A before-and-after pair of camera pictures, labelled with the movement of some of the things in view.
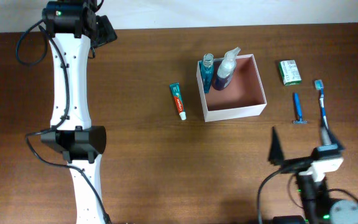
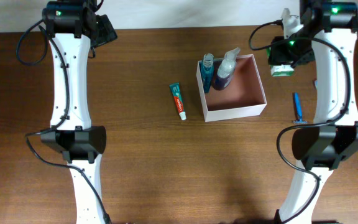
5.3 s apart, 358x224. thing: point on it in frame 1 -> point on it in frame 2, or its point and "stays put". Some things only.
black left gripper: x=107 y=33 stays put
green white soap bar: x=289 y=72 -> x=281 y=70
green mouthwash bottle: x=206 y=67 stays put
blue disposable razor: x=300 y=121 stays put
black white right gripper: x=275 y=157 -> x=278 y=57
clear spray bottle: x=224 y=69 stays put
